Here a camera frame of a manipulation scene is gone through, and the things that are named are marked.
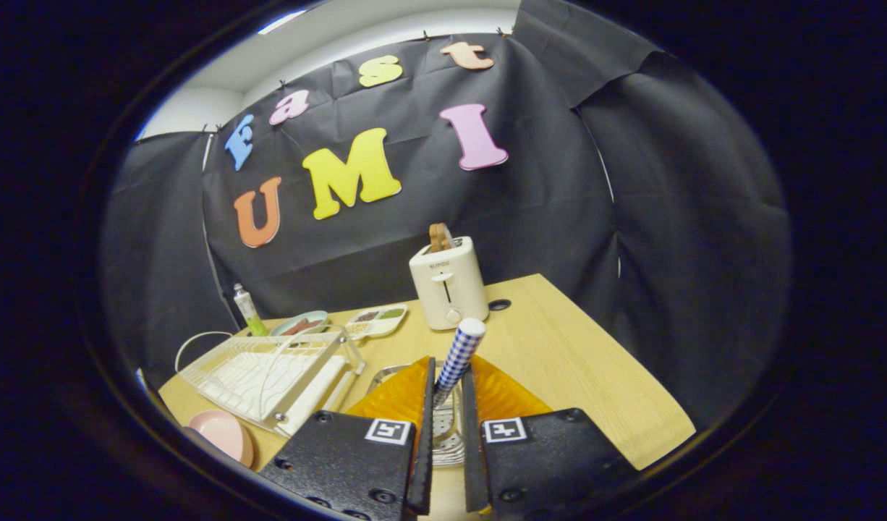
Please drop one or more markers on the pile of pale soybeans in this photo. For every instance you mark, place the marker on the pile of pale soybeans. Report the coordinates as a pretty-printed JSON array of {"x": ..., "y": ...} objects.
[{"x": 357, "y": 328}]

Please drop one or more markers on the brown bread slice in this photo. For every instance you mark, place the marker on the brown bread slice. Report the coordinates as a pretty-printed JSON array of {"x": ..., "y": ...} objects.
[{"x": 438, "y": 237}]

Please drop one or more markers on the pink plate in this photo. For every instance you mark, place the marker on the pink plate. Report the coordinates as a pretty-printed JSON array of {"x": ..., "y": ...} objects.
[{"x": 223, "y": 434}]

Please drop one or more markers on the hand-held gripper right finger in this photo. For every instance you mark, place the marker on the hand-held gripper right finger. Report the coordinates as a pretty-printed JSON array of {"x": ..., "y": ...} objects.
[{"x": 472, "y": 449}]

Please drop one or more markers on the white toaster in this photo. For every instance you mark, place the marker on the white toaster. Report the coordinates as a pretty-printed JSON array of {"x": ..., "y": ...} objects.
[{"x": 447, "y": 289}]

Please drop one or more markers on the clear bottle with green liquid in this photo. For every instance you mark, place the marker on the clear bottle with green liquid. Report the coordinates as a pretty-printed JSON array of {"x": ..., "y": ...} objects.
[{"x": 247, "y": 307}]

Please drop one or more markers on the black table grommet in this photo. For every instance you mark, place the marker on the black table grommet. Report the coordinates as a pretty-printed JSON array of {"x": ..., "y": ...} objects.
[{"x": 499, "y": 305}]

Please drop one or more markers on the light green plate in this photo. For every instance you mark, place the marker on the light green plate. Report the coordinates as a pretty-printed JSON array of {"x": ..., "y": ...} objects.
[{"x": 322, "y": 315}]

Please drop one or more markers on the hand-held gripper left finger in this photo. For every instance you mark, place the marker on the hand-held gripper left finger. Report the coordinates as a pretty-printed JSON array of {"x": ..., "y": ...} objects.
[{"x": 423, "y": 449}]

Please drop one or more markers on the brown meat patty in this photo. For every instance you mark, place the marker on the brown meat patty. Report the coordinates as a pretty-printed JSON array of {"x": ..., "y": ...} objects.
[
  {"x": 293, "y": 329},
  {"x": 310, "y": 323}
]

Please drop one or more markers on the white divided tray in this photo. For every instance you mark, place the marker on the white divided tray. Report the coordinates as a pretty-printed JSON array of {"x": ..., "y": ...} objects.
[{"x": 378, "y": 329}]

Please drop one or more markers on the pile of red beans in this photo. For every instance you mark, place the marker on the pile of red beans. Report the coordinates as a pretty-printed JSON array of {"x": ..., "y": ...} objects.
[{"x": 367, "y": 316}]

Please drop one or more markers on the pile of green beans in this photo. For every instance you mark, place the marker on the pile of green beans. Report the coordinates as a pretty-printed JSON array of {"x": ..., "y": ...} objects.
[{"x": 392, "y": 314}]

